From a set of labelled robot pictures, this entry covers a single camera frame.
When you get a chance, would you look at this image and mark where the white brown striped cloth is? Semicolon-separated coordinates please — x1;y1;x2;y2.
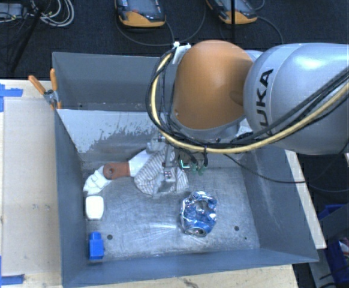
133;142;190;198

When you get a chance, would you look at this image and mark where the blue plastic block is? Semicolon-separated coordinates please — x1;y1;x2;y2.
88;231;106;261

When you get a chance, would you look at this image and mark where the white rounded block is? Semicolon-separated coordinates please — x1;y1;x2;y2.
85;195;105;221

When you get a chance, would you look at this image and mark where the pale wood board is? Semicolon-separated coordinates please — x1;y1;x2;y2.
1;96;62;277

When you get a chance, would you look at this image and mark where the red-brown handled white tool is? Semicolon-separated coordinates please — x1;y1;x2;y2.
103;150;149;181

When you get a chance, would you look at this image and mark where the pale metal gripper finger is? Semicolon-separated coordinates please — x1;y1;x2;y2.
159;169;176;195

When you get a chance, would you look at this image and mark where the grey metal bin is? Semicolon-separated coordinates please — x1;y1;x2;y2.
51;52;320;288

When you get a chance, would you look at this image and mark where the crushed blue metal can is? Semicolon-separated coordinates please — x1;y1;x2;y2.
179;190;218;238

